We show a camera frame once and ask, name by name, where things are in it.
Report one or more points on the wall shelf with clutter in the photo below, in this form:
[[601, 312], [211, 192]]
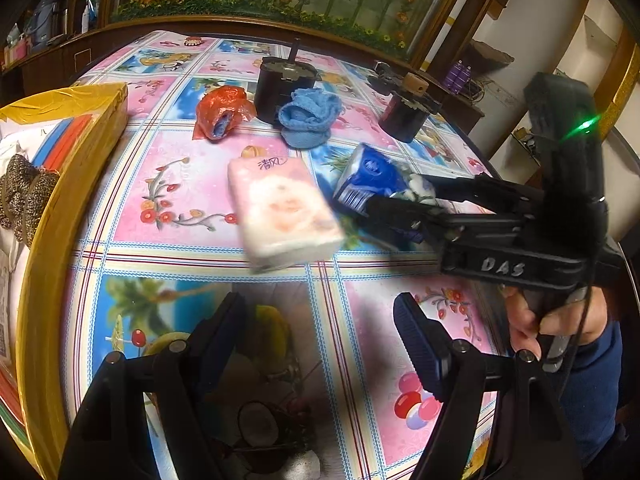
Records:
[[526, 141]]

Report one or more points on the yellow taped cardboard box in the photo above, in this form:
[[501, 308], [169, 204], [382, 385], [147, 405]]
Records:
[[45, 270]]

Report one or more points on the small black metal object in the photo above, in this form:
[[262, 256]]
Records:
[[384, 77]]

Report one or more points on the black cylinder with metal shaft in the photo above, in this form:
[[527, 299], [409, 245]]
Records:
[[275, 90]]

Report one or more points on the white spray bottle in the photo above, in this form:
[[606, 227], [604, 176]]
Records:
[[91, 12]]

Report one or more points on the person's right hand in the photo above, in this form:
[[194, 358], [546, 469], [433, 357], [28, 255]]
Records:
[[522, 320]]

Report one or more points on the pink box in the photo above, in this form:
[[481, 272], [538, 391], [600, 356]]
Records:
[[16, 50]]

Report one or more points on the orange plastic bag bundle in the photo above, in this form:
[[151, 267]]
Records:
[[220, 105]]

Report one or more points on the pink tissue pack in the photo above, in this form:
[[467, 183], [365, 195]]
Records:
[[280, 210]]

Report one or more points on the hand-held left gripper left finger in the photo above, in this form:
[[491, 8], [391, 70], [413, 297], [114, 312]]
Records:
[[220, 330]]

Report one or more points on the white rolled paper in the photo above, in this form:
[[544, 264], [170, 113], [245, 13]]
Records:
[[457, 12]]

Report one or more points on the black cylinder with wooden block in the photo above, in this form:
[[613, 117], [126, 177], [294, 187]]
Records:
[[405, 117]]

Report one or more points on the person's right forearm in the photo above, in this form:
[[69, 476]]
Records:
[[595, 390]]

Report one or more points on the blue knitted cloth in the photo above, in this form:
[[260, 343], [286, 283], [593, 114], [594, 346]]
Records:
[[310, 120]]

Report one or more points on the speckled brown knitted bundle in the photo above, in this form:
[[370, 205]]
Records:
[[27, 195]]

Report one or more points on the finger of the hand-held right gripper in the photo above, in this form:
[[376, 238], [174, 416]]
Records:
[[485, 192], [410, 220]]

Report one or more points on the purple bottle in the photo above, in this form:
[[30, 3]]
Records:
[[454, 77], [466, 79]]

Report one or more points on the blue orange clip strips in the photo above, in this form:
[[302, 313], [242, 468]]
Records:
[[70, 135]]

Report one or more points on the blue tissue packet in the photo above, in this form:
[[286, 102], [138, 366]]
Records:
[[370, 172]]

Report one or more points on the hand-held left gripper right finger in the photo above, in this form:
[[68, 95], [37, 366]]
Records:
[[420, 340]]

